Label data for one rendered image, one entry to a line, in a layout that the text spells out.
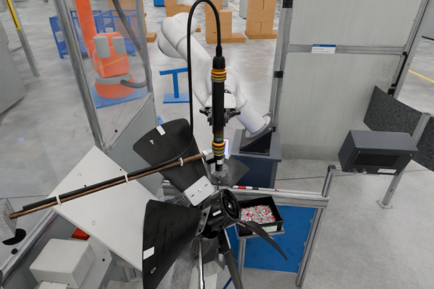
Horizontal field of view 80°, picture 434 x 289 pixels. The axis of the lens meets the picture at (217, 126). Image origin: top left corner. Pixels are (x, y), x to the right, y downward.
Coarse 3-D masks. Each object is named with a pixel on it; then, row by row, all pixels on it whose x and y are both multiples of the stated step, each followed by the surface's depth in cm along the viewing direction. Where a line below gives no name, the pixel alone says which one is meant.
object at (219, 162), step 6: (216, 48) 69; (216, 54) 70; (216, 60) 70; (222, 60) 70; (216, 66) 71; (222, 66) 71; (216, 156) 86; (222, 156) 87; (216, 162) 87; (222, 162) 88; (216, 168) 89; (222, 168) 90
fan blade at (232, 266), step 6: (228, 252) 82; (228, 258) 83; (234, 258) 76; (228, 264) 84; (234, 264) 76; (234, 270) 78; (234, 276) 79; (234, 282) 81; (240, 282) 71; (240, 288) 72
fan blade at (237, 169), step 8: (224, 160) 115; (232, 160) 117; (232, 168) 110; (240, 168) 113; (248, 168) 117; (208, 176) 103; (224, 176) 104; (232, 176) 105; (240, 176) 107; (216, 184) 99; (224, 184) 99; (232, 184) 100
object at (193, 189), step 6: (198, 180) 88; (204, 180) 89; (192, 186) 87; (198, 186) 88; (204, 186) 88; (210, 186) 88; (186, 192) 87; (192, 192) 87; (198, 192) 87; (204, 192) 88; (210, 192) 88; (192, 198) 87; (198, 198) 87; (204, 198) 87
